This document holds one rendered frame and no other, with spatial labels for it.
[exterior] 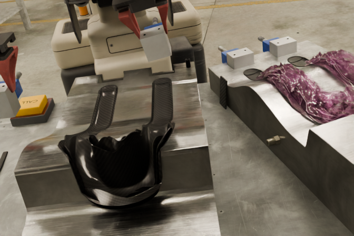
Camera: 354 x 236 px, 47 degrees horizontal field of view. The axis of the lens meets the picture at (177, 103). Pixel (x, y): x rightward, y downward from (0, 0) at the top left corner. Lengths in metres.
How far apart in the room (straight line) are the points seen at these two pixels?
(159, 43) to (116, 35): 0.39
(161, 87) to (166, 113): 0.10
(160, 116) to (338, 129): 0.30
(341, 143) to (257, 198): 0.16
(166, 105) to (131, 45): 0.48
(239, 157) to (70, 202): 0.30
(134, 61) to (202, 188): 0.68
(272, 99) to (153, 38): 0.26
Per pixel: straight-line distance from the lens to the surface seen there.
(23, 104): 0.99
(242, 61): 0.90
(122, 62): 1.18
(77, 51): 1.48
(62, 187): 0.58
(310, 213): 0.63
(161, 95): 0.77
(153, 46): 0.81
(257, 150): 0.74
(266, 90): 0.72
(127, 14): 0.78
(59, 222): 0.59
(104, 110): 0.77
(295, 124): 0.67
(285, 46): 0.95
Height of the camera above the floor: 1.24
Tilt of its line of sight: 29 degrees down
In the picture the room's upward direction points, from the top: 9 degrees counter-clockwise
